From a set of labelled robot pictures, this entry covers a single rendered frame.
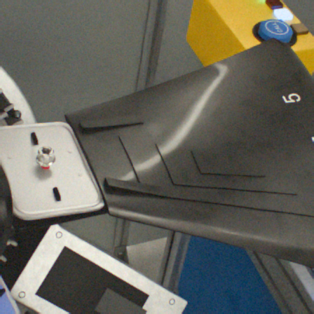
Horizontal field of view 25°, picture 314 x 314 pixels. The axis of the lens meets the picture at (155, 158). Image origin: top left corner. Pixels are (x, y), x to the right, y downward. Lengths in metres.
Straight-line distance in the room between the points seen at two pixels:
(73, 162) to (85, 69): 0.91
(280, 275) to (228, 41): 0.30
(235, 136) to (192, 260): 0.69
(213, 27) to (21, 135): 0.44
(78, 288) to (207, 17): 0.44
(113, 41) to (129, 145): 0.88
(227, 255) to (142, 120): 0.58
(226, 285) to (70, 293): 0.55
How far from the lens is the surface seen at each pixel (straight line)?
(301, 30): 0.90
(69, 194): 0.49
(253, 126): 0.58
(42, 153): 0.49
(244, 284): 1.08
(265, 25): 0.88
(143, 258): 1.95
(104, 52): 1.41
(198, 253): 1.21
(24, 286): 0.61
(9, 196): 0.44
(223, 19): 0.89
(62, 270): 0.61
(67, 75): 1.41
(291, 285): 0.92
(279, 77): 0.63
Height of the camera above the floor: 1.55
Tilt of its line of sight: 44 degrees down
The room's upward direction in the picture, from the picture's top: 11 degrees clockwise
